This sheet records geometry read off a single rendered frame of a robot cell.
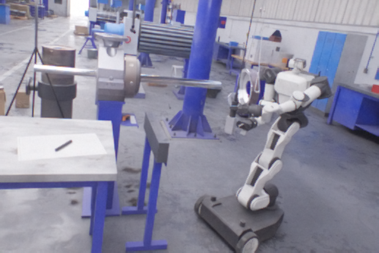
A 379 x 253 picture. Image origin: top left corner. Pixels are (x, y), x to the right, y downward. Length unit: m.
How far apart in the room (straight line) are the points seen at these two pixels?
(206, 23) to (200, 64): 0.57
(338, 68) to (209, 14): 3.78
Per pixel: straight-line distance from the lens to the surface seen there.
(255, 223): 2.74
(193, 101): 4.54
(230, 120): 2.25
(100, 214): 1.79
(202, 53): 4.41
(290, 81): 2.57
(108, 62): 2.55
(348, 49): 7.44
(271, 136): 2.74
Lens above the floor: 1.65
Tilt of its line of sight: 15 degrees down
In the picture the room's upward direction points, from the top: 9 degrees clockwise
